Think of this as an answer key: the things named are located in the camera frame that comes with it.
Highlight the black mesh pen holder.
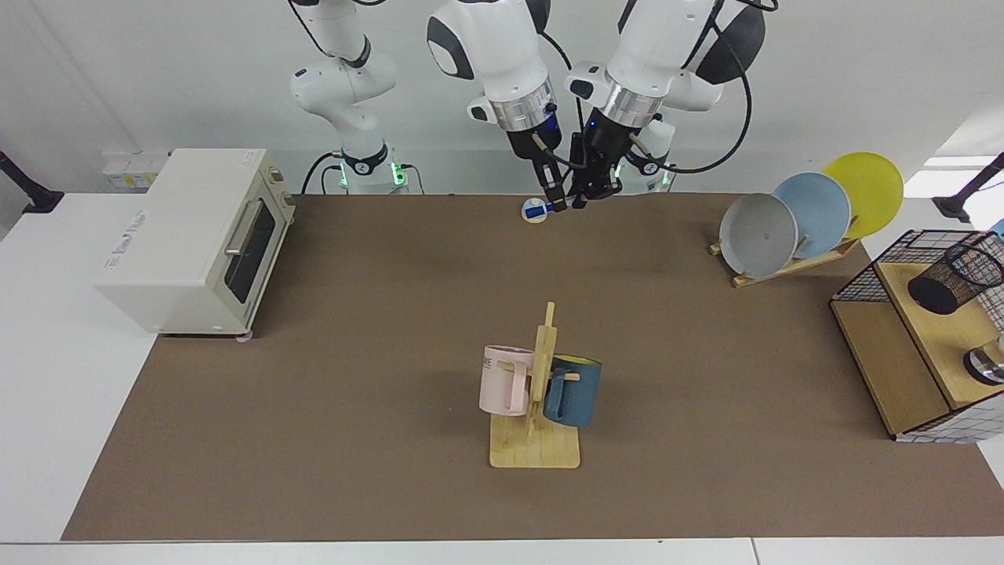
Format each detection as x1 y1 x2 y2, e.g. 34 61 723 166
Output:
908 242 1004 315

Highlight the grey plate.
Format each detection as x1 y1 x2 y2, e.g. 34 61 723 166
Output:
718 193 799 279

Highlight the wooden plate rack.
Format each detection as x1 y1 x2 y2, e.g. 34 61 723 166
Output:
709 235 862 289

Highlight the pink mug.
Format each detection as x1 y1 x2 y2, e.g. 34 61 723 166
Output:
479 344 536 417

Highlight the teal mug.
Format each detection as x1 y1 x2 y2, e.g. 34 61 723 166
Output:
543 355 602 429

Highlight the light blue plate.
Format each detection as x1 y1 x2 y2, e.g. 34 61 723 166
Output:
773 173 852 260

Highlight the wooden cup stand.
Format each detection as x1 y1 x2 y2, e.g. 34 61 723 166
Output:
489 301 581 470

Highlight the yellow plate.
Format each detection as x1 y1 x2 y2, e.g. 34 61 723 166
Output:
824 151 904 240

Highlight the brown table cloth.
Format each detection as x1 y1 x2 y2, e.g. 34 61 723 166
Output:
61 193 1004 542

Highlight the pale toaster oven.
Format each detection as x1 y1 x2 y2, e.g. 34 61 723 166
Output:
93 148 297 343

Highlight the silver metal cup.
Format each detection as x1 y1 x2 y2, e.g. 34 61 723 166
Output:
963 334 1004 386

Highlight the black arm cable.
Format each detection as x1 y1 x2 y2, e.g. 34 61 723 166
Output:
631 0 779 175
533 30 587 170

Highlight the black base cable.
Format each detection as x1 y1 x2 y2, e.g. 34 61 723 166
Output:
301 151 347 195

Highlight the wire basket with wooden floor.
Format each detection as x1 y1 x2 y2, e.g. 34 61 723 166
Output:
830 229 1004 444

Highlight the black camera stand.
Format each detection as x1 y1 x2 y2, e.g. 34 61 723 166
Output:
932 153 1004 223
0 151 65 214

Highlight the white wall socket strip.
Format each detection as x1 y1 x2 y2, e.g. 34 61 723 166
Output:
102 151 170 191

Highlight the white wire grid panel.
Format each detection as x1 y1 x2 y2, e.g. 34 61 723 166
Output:
894 390 1004 445

